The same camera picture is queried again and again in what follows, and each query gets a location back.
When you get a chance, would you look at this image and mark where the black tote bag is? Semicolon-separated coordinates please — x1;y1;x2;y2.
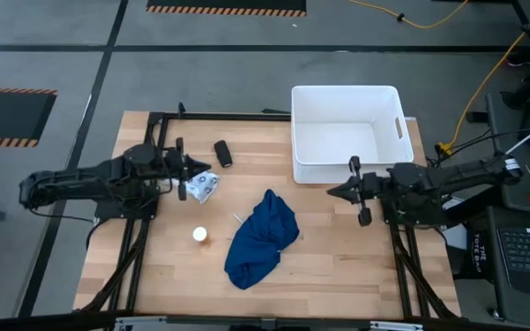
465;227;494;280

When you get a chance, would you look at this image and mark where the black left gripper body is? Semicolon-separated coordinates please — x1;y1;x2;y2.
163;136;191;202

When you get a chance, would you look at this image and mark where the white packet with dark print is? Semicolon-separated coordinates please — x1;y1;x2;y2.
184;170;221;205

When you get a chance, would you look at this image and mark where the white paper sheet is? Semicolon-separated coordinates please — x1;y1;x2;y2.
442;223;468;252

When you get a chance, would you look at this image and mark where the blue cloth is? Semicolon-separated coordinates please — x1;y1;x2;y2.
224;188;301;291

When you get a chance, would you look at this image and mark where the silver metal bracket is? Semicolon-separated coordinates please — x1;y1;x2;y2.
369;320;425;331
112;315;169;331

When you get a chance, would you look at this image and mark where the black keyboard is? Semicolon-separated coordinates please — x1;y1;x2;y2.
497;227;530;304

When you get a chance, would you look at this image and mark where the black striped-edge floor mat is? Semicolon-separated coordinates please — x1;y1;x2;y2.
144;0;307;18
0;86;59;148

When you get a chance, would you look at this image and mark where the white perforated plastic basket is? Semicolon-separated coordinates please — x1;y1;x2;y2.
290;85;416;185

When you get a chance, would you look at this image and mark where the yellow cable with plug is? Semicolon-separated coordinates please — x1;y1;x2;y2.
434;0;530;157

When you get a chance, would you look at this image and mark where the black desk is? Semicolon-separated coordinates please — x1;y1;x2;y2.
484;91;530;330

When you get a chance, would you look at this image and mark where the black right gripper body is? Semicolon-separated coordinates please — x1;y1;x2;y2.
348;154;391;227

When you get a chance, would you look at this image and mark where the black aluminium table frame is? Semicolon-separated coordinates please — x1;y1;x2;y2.
80;101;462;323

